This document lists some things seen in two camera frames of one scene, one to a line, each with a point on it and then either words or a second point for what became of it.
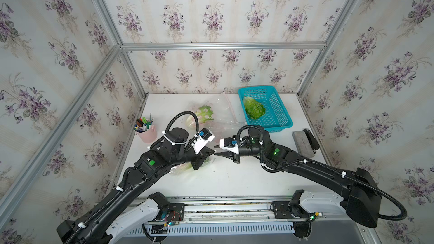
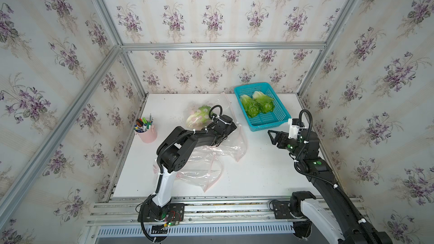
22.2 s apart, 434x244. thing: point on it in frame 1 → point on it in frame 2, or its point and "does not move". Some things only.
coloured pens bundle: x=142 y=125 does not move
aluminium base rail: x=255 y=210 does not move
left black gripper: x=201 y=156 → x=232 y=127
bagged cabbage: x=204 y=113 does not move
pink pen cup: x=149 y=136 does not move
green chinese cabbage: x=254 y=109 does not move
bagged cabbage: x=187 y=167 → x=265 y=103
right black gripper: x=228 y=156 → x=280 y=135
